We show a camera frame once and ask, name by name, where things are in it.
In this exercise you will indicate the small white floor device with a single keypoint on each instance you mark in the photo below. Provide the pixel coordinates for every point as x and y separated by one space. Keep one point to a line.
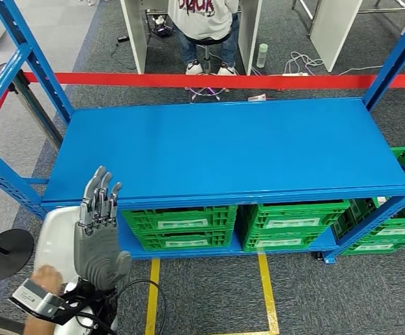
256 97

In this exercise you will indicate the blue metal shelf rack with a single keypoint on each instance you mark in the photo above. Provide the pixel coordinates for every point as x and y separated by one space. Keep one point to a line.
241 148

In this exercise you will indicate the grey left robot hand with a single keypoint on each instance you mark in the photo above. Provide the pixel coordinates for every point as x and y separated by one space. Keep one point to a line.
96 249

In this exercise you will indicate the white power strip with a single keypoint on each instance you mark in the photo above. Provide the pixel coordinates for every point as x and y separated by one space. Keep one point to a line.
295 74

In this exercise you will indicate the grey stanchion post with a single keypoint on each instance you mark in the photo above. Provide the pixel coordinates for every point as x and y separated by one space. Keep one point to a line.
31 106

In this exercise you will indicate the black power adapter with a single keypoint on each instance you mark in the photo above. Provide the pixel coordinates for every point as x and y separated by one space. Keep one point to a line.
123 39

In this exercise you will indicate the black round stool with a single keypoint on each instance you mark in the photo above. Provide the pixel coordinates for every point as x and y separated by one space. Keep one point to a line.
208 40

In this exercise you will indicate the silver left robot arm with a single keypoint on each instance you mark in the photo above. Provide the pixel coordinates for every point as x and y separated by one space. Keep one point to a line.
66 327

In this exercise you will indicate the black round stand base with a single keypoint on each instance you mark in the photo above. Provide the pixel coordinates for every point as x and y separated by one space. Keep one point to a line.
10 256

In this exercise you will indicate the person's forearm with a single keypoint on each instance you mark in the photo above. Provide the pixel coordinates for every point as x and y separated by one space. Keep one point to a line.
36 327

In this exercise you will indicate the seated person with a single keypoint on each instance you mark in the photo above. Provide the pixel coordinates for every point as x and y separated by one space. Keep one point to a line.
202 21

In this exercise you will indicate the pale green bottle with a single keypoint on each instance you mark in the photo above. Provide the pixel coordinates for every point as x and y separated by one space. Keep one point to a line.
262 55

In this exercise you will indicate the white desk side panel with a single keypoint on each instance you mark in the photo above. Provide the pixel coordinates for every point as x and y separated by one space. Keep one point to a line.
135 34
251 34

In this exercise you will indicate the yellow floor tape line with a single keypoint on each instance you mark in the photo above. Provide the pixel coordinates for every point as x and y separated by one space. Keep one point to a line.
267 286

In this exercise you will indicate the white curved plastic part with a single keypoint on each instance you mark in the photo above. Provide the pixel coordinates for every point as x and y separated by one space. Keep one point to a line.
56 240

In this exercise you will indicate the grey metal desk frame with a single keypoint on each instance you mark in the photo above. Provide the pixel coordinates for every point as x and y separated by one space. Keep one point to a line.
381 10

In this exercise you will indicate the person's hand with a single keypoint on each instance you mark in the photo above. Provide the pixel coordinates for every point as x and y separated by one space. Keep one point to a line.
47 277

